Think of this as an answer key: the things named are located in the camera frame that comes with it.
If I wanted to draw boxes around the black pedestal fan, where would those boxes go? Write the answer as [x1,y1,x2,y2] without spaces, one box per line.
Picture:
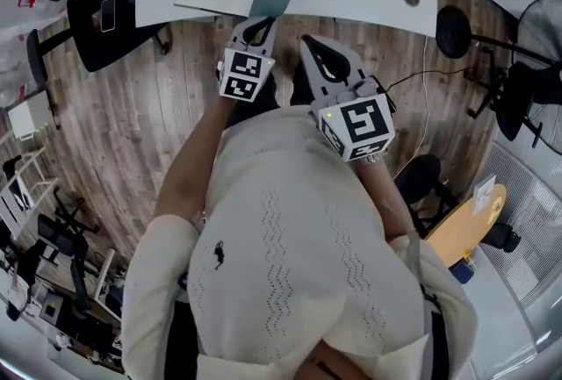
[436,0,562,151]

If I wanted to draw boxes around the white standing card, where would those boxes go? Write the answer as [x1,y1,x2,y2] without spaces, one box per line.
[472,175,497,215]

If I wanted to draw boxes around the round yellow table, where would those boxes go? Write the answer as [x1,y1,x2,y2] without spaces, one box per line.
[423,183,508,269]

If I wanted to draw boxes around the black pouch bag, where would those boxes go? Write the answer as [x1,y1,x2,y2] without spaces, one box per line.
[480,222,522,255]

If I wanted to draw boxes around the white drawer cabinet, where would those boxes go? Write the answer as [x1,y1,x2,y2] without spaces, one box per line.
[6,90,56,140]

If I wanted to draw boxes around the clear water jug red handle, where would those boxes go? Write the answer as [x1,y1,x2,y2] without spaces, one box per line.
[12,0,62,26]

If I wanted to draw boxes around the person's right forearm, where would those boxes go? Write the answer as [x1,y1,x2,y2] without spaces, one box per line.
[357,161,416,239]

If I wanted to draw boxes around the person's cream knit sweater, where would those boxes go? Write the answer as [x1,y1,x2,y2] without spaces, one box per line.
[122,104,478,380]

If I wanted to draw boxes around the black mesh office chair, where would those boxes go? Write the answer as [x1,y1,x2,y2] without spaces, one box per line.
[0,0,172,94]

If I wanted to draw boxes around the black low chair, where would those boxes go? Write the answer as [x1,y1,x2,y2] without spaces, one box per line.
[394,154,460,239]

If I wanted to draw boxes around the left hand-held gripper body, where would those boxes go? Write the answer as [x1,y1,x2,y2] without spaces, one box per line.
[216,42,277,103]

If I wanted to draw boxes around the white smartphone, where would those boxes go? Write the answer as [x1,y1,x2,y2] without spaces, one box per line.
[99,0,117,33]

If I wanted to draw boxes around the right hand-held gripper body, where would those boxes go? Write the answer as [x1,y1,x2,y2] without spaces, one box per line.
[309,77,396,163]

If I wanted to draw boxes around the white slatted chair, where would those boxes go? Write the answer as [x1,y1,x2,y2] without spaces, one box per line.
[0,145,61,239]

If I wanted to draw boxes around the person's left forearm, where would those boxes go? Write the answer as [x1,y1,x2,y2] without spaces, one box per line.
[155,99,229,221]

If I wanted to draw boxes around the black swivel chair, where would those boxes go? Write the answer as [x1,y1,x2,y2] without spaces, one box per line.
[37,189,96,265]

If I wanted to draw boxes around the person's black trousers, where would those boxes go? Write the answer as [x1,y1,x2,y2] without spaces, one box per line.
[226,61,320,129]

